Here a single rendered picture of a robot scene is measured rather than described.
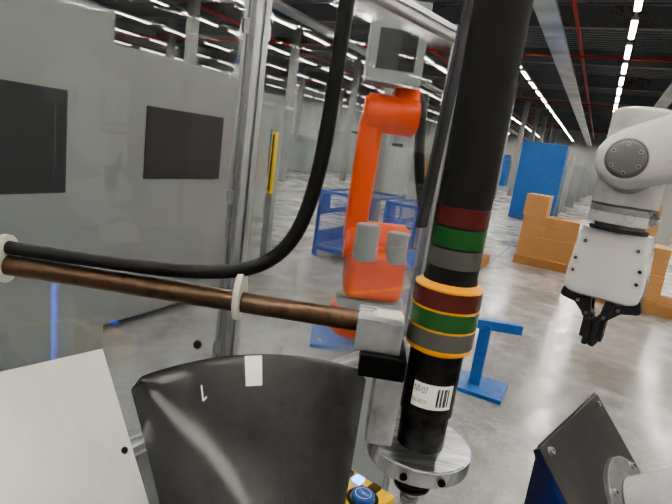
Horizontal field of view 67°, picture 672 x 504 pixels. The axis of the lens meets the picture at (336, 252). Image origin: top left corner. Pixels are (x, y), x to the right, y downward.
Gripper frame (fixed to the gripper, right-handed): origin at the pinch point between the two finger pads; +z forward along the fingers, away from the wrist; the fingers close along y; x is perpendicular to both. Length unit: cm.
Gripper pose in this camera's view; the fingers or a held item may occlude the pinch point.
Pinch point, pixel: (592, 330)
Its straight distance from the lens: 84.4
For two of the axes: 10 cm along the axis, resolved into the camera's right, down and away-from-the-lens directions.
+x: -6.4, 0.7, -7.7
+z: -1.4, 9.7, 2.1
